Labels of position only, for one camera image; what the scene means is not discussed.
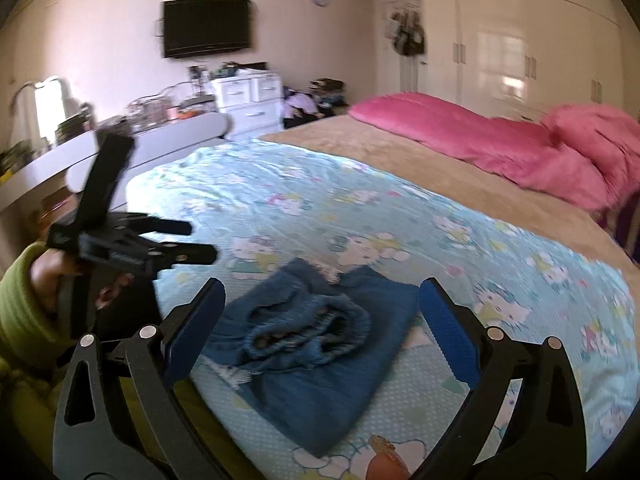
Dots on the white wardrobe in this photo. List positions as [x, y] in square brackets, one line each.
[525, 35]

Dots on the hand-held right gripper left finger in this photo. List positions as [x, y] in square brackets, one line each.
[195, 330]

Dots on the pile of clothes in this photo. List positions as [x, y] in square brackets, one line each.
[312, 102]

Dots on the blue denim pants lace trim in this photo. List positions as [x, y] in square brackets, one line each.
[325, 390]

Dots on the person's left hand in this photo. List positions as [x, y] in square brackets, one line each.
[45, 280]

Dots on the grey desk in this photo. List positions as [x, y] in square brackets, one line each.
[165, 135]

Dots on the black wall television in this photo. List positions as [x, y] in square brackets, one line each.
[207, 27]

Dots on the hanging bags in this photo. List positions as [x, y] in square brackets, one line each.
[407, 35]

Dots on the light blue cartoon printed blanket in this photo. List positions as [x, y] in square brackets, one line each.
[400, 220]

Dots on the person's left forearm green sleeve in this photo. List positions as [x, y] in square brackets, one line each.
[20, 320]

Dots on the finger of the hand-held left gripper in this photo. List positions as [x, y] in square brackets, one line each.
[190, 254]
[170, 226]

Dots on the white door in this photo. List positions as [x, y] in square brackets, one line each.
[395, 70]

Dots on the clear desk organizer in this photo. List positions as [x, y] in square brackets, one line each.
[147, 109]

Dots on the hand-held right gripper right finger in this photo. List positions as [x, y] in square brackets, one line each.
[445, 330]

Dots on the purple striped pillow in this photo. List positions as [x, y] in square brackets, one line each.
[627, 235]

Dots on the white drawer chest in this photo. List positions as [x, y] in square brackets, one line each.
[247, 100]

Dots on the person's right hand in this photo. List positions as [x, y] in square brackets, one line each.
[387, 462]

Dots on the pink comforter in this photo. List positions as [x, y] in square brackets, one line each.
[475, 135]

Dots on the beige bed cover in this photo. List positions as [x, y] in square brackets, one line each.
[425, 160]

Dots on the arched desk mirror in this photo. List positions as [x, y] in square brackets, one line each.
[47, 110]

